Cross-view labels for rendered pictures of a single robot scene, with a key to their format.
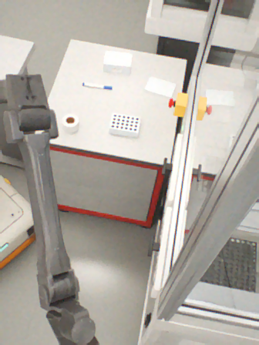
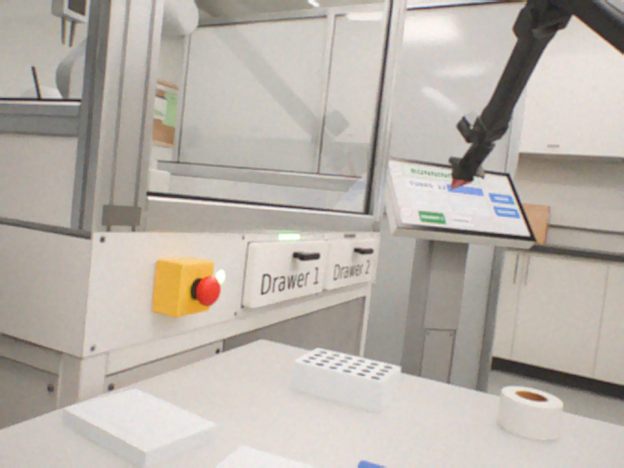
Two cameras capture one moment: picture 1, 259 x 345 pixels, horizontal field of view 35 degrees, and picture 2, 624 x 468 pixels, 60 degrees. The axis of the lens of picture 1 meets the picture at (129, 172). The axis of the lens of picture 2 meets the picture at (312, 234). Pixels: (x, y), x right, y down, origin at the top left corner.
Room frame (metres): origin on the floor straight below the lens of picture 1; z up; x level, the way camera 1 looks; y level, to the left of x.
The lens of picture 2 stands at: (1.75, 0.23, 1.00)
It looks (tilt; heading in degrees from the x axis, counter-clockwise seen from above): 3 degrees down; 201
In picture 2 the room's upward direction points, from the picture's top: 6 degrees clockwise
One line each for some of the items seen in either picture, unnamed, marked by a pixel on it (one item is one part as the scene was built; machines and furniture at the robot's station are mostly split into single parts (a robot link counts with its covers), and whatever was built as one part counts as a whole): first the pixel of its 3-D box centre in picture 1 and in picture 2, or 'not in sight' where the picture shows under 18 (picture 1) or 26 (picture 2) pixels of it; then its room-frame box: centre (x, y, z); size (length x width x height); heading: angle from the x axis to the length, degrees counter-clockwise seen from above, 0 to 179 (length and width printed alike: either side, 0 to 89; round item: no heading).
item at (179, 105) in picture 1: (179, 105); (186, 286); (1.14, -0.17, 0.88); 0.07 x 0.05 x 0.07; 175
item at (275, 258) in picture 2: (173, 172); (290, 270); (0.81, -0.16, 0.87); 0.29 x 0.02 x 0.11; 175
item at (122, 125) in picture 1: (125, 125); (345, 377); (1.07, 0.04, 0.78); 0.12 x 0.08 x 0.04; 87
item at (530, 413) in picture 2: (70, 123); (529, 412); (1.05, 0.27, 0.78); 0.07 x 0.07 x 0.04
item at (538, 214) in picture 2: not in sight; (518, 222); (-2.53, 0.23, 1.04); 0.41 x 0.32 x 0.28; 82
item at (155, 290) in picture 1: (161, 251); (350, 262); (0.49, -0.14, 0.87); 0.29 x 0.02 x 0.11; 175
